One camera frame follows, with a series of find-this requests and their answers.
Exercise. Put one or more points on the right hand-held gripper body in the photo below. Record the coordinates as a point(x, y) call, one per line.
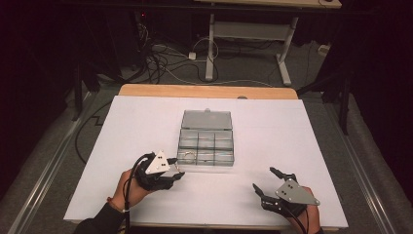
point(293, 193)

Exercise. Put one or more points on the white-framed desk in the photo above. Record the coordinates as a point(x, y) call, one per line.
point(250, 31)

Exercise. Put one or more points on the person's left hand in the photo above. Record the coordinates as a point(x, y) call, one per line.
point(128, 190)

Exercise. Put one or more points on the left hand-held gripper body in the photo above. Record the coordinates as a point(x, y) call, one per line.
point(157, 164)

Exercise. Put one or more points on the aluminium floor rail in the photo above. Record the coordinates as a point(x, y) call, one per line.
point(52, 162)
point(360, 169)

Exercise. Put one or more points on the white table mat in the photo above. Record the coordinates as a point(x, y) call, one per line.
point(227, 195)

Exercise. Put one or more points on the black metal stand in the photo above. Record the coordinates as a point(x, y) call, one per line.
point(77, 91)
point(343, 104)

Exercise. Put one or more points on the white power adapter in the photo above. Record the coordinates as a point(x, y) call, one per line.
point(192, 56)

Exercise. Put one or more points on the wooden table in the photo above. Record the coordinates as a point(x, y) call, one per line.
point(207, 91)

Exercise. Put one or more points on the clear plastic compartment box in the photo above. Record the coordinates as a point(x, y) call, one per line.
point(206, 143)

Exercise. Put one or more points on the white power strip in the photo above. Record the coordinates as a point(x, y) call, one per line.
point(324, 48)

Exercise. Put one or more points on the person's right hand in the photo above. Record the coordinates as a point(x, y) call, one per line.
point(311, 217)

